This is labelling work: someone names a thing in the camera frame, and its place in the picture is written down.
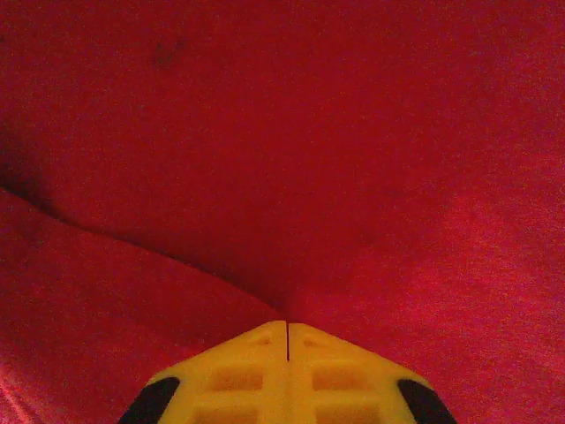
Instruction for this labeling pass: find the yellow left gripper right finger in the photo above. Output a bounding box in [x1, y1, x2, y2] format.
[287, 322, 458, 424]

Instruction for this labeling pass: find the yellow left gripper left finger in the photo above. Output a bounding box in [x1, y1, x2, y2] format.
[117, 321, 289, 424]

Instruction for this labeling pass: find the red t-shirt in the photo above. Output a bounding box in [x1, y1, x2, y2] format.
[0, 0, 565, 424]

